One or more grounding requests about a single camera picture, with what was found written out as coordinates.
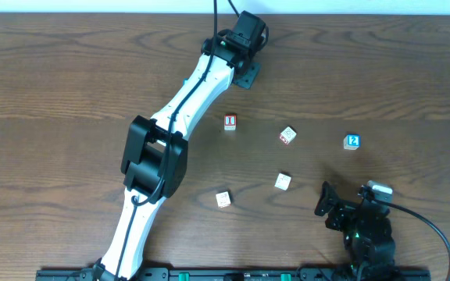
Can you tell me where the blue number 2 block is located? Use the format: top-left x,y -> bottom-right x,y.
343,134 -> 361,150

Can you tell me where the red letter I block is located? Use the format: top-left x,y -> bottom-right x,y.
224,114 -> 237,130

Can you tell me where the plain wooden block right centre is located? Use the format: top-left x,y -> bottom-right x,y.
274,173 -> 291,190

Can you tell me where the red edged tilted wooden block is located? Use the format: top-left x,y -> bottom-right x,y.
279,126 -> 297,145

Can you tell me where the plain wooden block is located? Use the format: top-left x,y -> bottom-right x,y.
216,190 -> 232,208
274,173 -> 291,190

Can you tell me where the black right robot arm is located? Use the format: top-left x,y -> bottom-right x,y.
314,180 -> 395,280

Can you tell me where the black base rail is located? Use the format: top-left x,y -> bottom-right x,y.
35,267 -> 432,281

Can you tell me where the plain wooden block bottom centre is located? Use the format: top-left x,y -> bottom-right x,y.
216,190 -> 232,208

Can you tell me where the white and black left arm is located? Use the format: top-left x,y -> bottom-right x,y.
92,11 -> 269,281

